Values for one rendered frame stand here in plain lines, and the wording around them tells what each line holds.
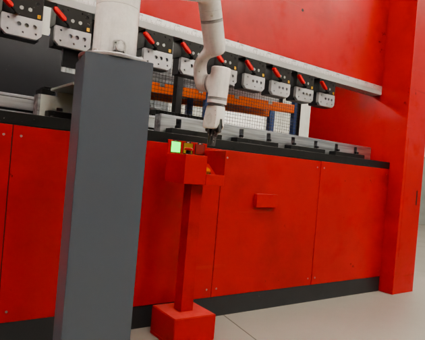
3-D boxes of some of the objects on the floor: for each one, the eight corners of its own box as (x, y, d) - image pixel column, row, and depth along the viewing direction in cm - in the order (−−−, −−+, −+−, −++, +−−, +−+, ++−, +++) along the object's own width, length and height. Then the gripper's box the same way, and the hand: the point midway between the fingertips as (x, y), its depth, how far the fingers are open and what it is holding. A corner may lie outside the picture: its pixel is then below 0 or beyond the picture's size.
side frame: (392, 295, 300) (422, -53, 299) (297, 266, 368) (321, -17, 367) (413, 291, 314) (441, -40, 314) (317, 264, 383) (341, -8, 382)
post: (160, 272, 306) (186, -23, 306) (157, 270, 311) (182, -21, 310) (167, 272, 309) (192, -21, 309) (163, 270, 313) (188, -18, 313)
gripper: (233, 104, 189) (228, 148, 191) (214, 104, 202) (208, 144, 203) (219, 102, 185) (213, 146, 186) (200, 101, 197) (194, 143, 199)
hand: (211, 141), depth 195 cm, fingers closed
